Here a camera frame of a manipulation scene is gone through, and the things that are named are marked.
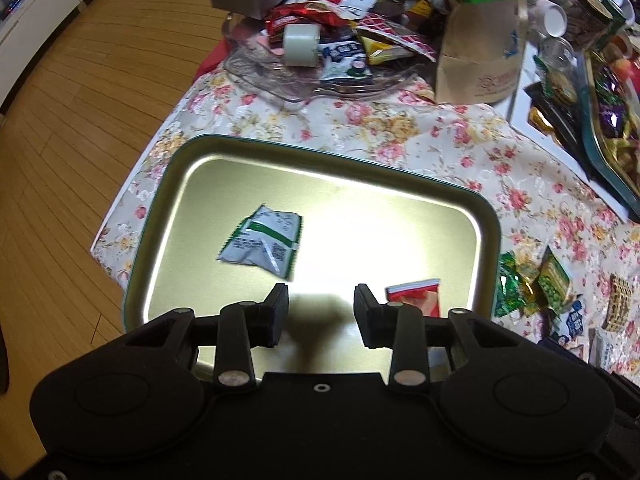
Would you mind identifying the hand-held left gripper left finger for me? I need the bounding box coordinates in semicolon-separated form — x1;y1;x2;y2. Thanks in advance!
125;282;291;395

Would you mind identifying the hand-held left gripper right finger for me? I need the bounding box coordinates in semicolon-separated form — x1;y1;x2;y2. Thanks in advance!
352;284;520;395

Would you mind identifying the red snack packet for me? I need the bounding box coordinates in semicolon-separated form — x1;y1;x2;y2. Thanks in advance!
385;278;442;318

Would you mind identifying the white green snack packet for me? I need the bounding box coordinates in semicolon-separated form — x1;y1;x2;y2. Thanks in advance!
217;203;304;281

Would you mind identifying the metal tray with green rim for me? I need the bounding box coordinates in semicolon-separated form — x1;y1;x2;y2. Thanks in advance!
121;134;502;377

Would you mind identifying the blue white snack packet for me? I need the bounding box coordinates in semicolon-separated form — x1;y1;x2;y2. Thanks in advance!
550;295;588;348

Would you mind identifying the white snack packet dark print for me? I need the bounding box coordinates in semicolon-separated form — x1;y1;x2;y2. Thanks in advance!
590;327;621;368

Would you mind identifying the brown patterned snack packet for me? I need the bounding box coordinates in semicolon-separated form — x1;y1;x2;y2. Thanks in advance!
602;274;632;332

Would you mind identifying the green wrapped candy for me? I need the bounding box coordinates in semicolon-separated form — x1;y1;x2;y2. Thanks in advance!
495;251;526;318

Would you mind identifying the gold wrapped candy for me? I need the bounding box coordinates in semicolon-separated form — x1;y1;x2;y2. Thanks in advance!
517;260;543;311

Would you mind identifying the floral tablecloth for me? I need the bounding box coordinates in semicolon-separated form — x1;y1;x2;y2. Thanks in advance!
91;57;640;376

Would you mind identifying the green pea snack packet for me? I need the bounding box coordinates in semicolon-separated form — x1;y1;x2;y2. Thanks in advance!
537;246;573;311

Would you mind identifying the clear glass plate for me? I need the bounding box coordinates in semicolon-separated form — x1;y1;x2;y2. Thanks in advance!
220;10;441;106

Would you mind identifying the white packet with cartoon print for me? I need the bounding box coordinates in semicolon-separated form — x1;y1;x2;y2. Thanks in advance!
319;41;373;82

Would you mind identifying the white rectangular tray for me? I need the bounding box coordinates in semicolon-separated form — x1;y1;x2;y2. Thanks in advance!
509;35;640;221

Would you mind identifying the white tape roll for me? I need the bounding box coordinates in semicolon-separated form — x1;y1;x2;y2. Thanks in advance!
282;24;321;67

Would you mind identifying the green tin tray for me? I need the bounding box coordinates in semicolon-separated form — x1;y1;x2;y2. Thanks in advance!
582;49;640;201

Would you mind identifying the pile of mixed snack packets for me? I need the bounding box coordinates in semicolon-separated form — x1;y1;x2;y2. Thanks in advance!
265;0;441;83

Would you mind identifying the brown paper bag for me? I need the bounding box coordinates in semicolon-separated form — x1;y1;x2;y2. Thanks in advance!
434;0;528;106

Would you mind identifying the clear glass jar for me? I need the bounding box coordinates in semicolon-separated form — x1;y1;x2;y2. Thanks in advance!
537;37;581;103

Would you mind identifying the white paper cup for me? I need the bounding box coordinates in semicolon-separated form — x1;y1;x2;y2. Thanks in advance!
535;0;568;38

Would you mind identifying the white cabinet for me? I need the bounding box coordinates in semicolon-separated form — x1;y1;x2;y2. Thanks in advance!
0;0;146;111

